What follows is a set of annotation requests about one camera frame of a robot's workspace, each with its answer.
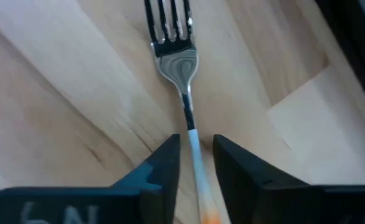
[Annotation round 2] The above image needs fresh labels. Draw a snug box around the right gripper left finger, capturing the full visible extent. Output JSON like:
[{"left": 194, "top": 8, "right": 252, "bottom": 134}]
[{"left": 0, "top": 133, "right": 181, "bottom": 224}]

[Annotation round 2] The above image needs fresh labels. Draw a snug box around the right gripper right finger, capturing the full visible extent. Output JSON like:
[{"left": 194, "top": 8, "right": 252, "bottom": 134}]
[{"left": 212, "top": 133, "right": 365, "bottom": 224}]

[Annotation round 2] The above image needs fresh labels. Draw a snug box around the orange-handled silver fork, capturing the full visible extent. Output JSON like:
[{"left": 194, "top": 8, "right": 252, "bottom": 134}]
[{"left": 143, "top": 0, "right": 224, "bottom": 224}]

